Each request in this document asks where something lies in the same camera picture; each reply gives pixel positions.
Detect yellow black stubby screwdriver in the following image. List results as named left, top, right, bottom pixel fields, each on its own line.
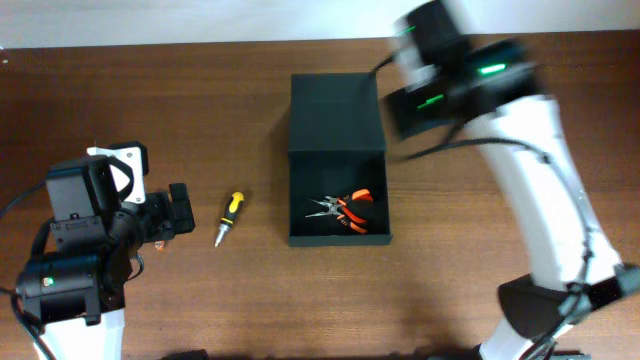
left=214, top=192, right=245, bottom=247

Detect orange black long-nose pliers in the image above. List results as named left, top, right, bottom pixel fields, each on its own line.
left=306, top=188, right=373, bottom=234

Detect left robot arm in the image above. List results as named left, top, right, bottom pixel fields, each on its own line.
left=15, top=180, right=195, bottom=359

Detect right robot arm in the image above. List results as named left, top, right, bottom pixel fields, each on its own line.
left=386, top=85, right=639, bottom=359

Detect black open cardboard box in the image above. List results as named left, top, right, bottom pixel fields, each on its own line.
left=288, top=73, right=392, bottom=247

